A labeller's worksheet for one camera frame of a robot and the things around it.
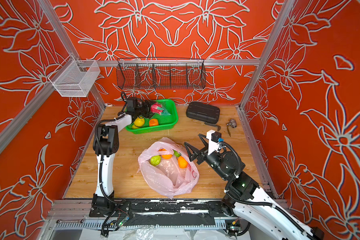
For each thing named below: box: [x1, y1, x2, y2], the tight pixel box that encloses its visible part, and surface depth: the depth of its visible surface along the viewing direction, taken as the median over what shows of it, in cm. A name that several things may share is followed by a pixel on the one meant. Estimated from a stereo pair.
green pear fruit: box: [150, 155, 162, 167], surface depth 87 cm
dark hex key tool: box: [204, 122, 221, 132], surface depth 109 cm
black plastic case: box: [186, 101, 221, 124], surface depth 109 cm
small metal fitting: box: [226, 119, 237, 128], surface depth 108 cm
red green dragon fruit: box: [151, 103, 171, 115], surface depth 103 cm
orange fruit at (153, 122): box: [149, 118, 159, 127], surface depth 105 cm
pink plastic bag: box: [137, 137, 200, 199], surface depth 77 cm
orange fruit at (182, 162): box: [178, 155, 188, 169], surface depth 85 cm
